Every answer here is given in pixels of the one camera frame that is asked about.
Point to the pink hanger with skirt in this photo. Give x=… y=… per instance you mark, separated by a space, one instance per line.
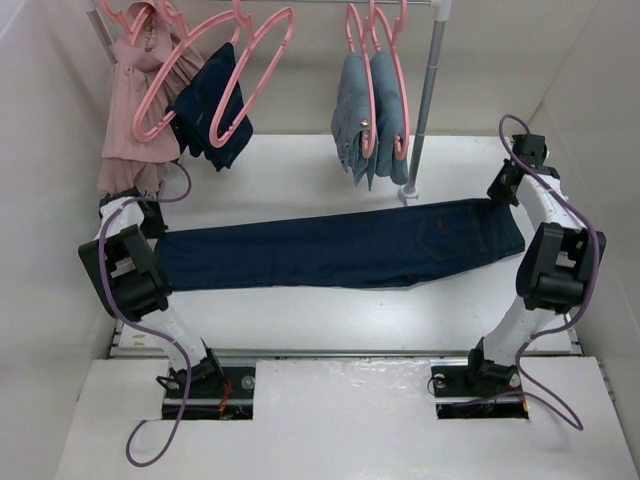
x=137 y=23

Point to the light blue jeans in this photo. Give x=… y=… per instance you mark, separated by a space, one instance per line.
x=351 y=119
x=390 y=120

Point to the pink hanger jeans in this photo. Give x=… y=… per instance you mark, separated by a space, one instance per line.
x=385 y=36
x=357 y=32

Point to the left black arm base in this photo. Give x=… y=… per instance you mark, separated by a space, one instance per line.
x=225 y=393

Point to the light blue jeans left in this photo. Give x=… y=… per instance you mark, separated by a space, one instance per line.
x=351 y=119

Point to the pink hanger left jeans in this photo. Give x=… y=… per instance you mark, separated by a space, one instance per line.
x=357 y=32

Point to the light blue jeans right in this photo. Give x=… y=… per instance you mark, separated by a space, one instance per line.
x=390 y=120

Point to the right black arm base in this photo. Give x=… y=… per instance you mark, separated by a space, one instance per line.
x=463 y=395

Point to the pink pleated skirt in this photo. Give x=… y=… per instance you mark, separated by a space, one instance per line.
x=148 y=75

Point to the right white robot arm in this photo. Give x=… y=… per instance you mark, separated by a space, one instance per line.
x=555 y=271

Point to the metal clothes rack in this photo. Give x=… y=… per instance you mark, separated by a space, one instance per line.
x=408 y=193

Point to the pink hanger right jeans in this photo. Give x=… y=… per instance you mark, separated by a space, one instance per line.
x=385 y=36

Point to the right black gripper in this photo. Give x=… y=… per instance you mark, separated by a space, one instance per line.
x=497 y=192

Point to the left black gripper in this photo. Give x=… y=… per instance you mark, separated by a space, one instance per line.
x=157 y=228

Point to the dark blue denim trousers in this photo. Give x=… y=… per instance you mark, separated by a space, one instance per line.
x=388 y=248

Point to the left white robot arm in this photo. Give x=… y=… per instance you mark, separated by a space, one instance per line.
x=133 y=287

